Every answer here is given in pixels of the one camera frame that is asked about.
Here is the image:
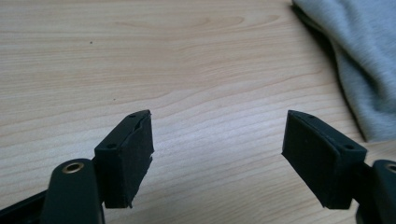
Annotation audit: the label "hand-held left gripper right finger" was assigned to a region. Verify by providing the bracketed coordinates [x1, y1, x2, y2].
[281, 109, 369, 210]

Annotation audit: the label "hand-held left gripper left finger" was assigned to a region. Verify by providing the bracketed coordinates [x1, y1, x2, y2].
[92, 108, 155, 210]

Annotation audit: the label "grey sweatpants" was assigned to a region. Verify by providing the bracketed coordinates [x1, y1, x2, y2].
[291, 0, 396, 143]

